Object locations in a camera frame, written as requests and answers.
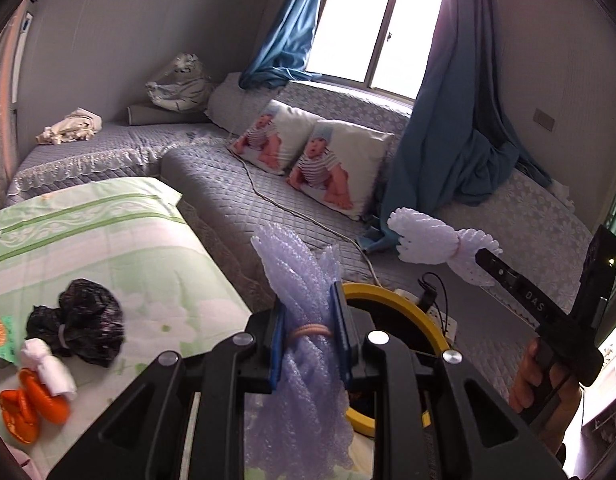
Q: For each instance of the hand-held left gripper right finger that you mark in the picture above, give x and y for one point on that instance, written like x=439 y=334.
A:
x=340 y=330

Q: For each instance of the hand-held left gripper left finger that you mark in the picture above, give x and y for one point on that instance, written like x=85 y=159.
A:
x=277 y=355

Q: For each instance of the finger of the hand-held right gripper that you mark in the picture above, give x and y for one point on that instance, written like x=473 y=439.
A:
x=513 y=287

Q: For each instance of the purple foam net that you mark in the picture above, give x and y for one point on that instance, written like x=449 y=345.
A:
x=308 y=285

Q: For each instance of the yellow rimmed black trash bin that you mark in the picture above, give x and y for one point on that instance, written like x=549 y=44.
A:
x=388 y=292

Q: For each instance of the white foam net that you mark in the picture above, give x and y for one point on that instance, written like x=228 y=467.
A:
x=428 y=237

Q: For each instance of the orange plastic bag bundle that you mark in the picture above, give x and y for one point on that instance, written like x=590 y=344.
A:
x=28 y=407

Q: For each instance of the person's right hand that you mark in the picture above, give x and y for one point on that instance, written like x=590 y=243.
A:
x=520 y=385

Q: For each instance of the white power strip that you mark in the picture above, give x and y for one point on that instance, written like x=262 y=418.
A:
x=448 y=327

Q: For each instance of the black charger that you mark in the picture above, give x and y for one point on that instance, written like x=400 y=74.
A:
x=428 y=300

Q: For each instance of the baby print pillow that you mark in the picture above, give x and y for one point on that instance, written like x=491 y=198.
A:
x=333 y=165
x=268 y=135

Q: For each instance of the long blue curtain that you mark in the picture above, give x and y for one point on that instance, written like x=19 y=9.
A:
x=448 y=135

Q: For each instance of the grey quilted sofa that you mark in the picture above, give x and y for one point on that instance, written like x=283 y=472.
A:
x=213 y=180

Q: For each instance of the large black plastic bag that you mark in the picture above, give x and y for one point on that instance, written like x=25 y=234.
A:
x=85 y=320

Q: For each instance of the green floral blanket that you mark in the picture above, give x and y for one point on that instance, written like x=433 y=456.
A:
x=113 y=240

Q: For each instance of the grey quilted pillow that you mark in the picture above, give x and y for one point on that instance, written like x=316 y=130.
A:
x=233 y=102

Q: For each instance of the grey bolster cushion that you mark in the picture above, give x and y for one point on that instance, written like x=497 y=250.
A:
x=148 y=115

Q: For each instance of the pink cloth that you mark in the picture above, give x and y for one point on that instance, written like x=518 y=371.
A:
x=23 y=462

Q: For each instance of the green snack packet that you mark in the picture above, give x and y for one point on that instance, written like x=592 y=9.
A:
x=0 y=335

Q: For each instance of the white tiger plush toy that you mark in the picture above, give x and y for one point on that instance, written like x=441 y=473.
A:
x=180 y=82

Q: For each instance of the large window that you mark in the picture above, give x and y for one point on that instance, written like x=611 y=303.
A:
x=378 y=25

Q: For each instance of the short blue curtain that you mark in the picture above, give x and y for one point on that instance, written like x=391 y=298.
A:
x=288 y=35

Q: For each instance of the cream crumpled cloth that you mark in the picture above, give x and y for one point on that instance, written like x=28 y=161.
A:
x=70 y=127

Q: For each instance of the wall switch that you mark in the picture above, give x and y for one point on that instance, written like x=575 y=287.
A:
x=544 y=119

